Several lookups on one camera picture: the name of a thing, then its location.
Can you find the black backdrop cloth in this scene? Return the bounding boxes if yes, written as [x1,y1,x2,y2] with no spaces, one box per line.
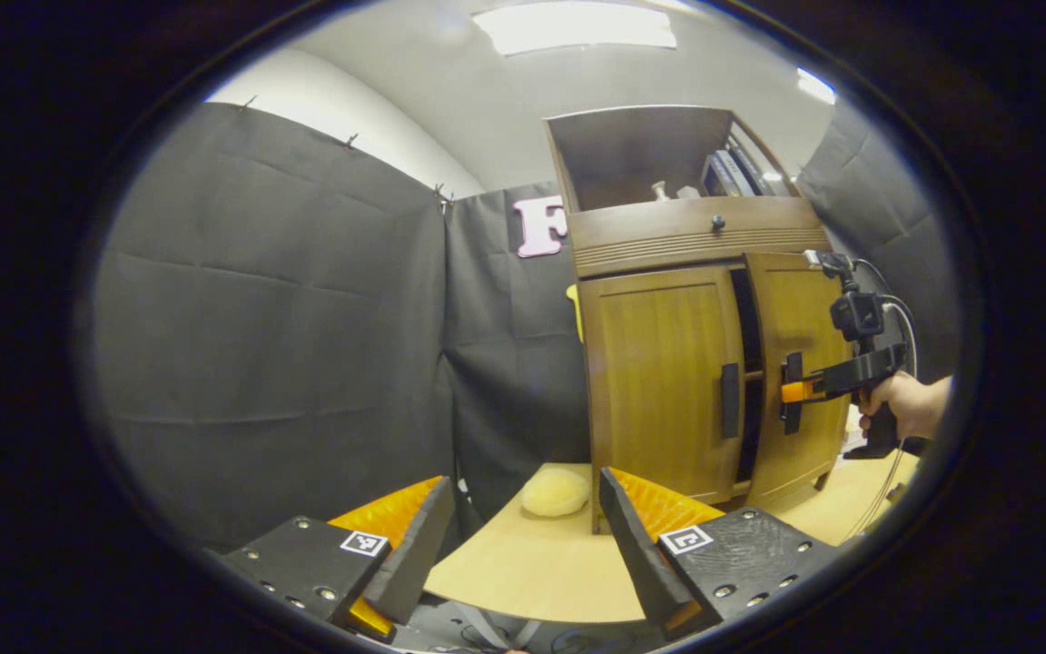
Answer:
[87,98,960,555]

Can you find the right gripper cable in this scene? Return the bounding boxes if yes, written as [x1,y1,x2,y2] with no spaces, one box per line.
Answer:
[850,259,922,541]

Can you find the ceiling light panel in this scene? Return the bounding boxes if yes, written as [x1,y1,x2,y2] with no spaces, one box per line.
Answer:
[473,2,678,55]
[795,66,837,105]

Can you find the wooden double-door shoe cabinet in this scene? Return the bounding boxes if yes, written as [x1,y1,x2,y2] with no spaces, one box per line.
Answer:
[544,105,855,535]

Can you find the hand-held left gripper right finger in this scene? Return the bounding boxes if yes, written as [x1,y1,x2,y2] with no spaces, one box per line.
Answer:
[599,467,842,642]

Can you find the dark blue book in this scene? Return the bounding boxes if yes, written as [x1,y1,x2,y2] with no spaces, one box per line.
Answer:
[715,148,754,197]
[703,153,735,198]
[730,144,774,196]

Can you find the wooden cabinet drawer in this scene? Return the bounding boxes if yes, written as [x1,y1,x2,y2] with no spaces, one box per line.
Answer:
[568,197,831,279]

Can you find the wooden shoe cabinet door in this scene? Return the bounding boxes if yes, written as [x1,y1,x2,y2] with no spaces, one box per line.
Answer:
[743,252,854,510]
[577,263,751,535]

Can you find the pale yellow plush toy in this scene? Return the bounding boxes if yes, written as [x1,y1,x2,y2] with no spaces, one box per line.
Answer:
[521,466,592,519]

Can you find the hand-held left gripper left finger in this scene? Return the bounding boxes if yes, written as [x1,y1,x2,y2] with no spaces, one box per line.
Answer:
[219,474,456,644]

